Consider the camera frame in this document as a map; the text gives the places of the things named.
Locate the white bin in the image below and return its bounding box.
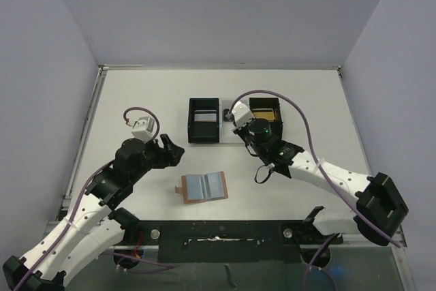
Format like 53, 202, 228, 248
219, 99, 250, 145

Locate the black bin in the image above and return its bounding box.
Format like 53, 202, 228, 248
187, 98, 220, 144
249, 97, 283, 137

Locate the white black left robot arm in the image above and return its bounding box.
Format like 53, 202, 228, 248
3, 134, 185, 290

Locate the gold card in bin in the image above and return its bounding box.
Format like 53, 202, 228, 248
253, 108, 275, 122

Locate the silver card in bin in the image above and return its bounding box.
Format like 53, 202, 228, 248
193, 110, 219, 123

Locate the black card in bin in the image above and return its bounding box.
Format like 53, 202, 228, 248
223, 108, 233, 122

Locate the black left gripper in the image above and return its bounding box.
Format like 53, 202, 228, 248
130, 134, 183, 183

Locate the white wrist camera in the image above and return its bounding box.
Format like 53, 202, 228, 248
230, 101, 255, 128
131, 117, 155, 142

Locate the tan leather card holder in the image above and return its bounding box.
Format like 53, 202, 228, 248
174, 171, 228, 204

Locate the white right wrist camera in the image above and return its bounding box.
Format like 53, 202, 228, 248
230, 101, 255, 128

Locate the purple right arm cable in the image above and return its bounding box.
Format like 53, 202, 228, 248
228, 89, 402, 291

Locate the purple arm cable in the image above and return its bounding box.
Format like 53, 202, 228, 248
13, 106, 176, 290
228, 89, 402, 291

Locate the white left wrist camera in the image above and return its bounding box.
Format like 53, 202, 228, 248
131, 117, 155, 142

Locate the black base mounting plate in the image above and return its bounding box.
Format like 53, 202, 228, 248
114, 220, 327, 264

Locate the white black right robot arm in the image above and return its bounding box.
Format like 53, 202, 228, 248
233, 119, 409, 246

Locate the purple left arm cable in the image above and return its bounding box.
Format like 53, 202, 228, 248
13, 106, 176, 290

